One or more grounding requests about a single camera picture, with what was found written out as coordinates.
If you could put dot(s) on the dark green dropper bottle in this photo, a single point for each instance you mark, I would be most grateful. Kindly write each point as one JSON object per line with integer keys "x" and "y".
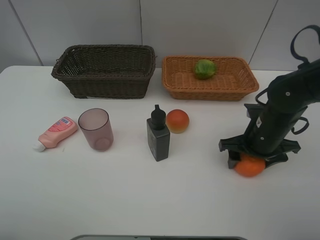
{"x": 158, "y": 134}

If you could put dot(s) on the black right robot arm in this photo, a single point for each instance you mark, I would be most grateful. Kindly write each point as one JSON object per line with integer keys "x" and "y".
{"x": 288, "y": 98}

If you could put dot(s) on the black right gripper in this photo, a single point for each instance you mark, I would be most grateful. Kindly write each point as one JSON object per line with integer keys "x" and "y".
{"x": 236, "y": 145}

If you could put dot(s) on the translucent pink plastic cup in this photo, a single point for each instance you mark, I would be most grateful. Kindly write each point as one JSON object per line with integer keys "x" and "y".
{"x": 96, "y": 127}

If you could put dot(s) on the red yellow peach fruit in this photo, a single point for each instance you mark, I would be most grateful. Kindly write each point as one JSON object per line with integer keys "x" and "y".
{"x": 177, "y": 121}

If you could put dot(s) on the orange tangerine fruit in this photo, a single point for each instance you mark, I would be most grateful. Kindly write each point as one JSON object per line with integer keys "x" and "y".
{"x": 249, "y": 166}

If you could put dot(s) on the orange wicker basket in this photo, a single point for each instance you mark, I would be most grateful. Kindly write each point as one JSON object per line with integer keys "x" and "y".
{"x": 232, "y": 81}

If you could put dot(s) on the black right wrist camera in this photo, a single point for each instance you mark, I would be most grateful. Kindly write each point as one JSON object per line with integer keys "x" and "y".
{"x": 253, "y": 110}

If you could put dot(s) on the dark brown wicker basket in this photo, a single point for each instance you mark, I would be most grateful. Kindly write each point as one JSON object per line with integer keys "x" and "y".
{"x": 108, "y": 71}

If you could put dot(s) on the green lime fruit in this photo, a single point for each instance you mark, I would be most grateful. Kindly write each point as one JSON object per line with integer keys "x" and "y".
{"x": 204, "y": 69}

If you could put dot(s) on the pink lotion bottle white cap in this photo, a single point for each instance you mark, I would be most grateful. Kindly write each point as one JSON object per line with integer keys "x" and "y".
{"x": 59, "y": 131}

